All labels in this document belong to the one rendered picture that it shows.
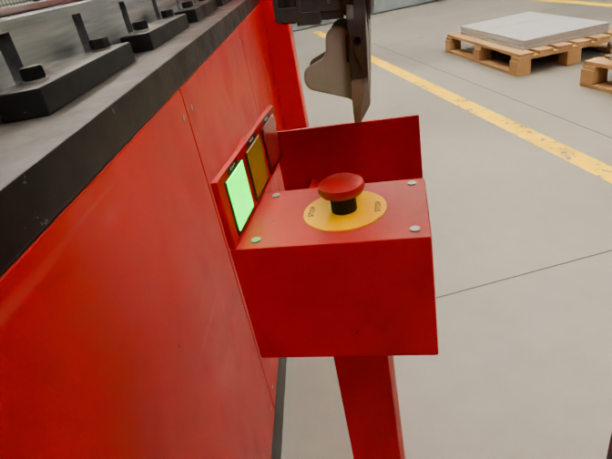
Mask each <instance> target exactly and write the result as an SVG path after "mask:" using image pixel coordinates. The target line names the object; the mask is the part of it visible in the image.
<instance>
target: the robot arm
mask: <svg viewBox="0 0 612 459"><path fill-rule="evenodd" d="M272 3H273V11H274V19H275V24H279V23H280V24H281V25H288V24H297V26H312V25H320V24H321V23H322V20H331V19H338V20H337V21H335V22H334V23H333V25H332V26H331V28H330V29H329V31H328V32H327V34H326V37H325V48H326V51H325V52H323V53H321V54H320V55H318V56H316V57H314V58H313V59H312V61H311V62H310V65H309V66H308V67H307V68H306V69H305V71H304V82H305V84H306V86H307V87H308V88H309V89H311V90H313V91H318V92H322V93H326V94H331V95H335V96H339V97H347V98H349V99H351V100H352V107H353V115H354V122H355V123H360V122H362V119H363V118H364V116H365V114H366V112H367V110H368V108H369V106H370V104H371V14H372V10H373V5H374V0H272ZM343 15H346V18H344V17H343Z"/></svg>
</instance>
